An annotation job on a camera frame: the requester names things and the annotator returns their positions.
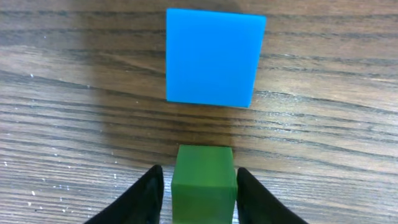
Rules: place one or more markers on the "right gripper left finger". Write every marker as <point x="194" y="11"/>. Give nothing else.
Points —
<point x="140" y="205"/>

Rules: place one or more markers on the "blue cube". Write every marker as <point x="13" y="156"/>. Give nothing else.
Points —
<point x="214" y="59"/>

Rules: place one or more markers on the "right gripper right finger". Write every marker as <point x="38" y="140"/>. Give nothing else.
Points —
<point x="255" y="208"/>

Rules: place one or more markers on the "green cube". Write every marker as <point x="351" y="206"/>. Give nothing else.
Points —
<point x="203" y="183"/>

